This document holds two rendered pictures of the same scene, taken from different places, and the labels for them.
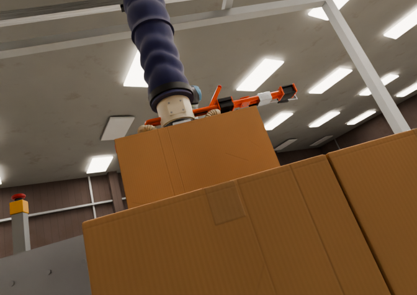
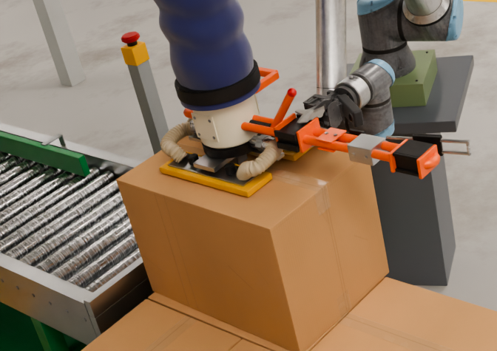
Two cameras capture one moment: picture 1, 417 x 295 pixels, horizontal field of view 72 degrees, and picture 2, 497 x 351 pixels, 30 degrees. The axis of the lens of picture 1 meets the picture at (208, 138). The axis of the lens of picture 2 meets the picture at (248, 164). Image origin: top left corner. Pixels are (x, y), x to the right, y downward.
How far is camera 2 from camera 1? 2.52 m
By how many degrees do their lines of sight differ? 76
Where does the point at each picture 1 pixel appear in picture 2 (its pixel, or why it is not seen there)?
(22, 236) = (144, 97)
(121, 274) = not seen: outside the picture
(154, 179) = (160, 247)
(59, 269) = (72, 314)
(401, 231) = not seen: outside the picture
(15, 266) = (48, 294)
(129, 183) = (138, 236)
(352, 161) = not seen: outside the picture
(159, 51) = (168, 23)
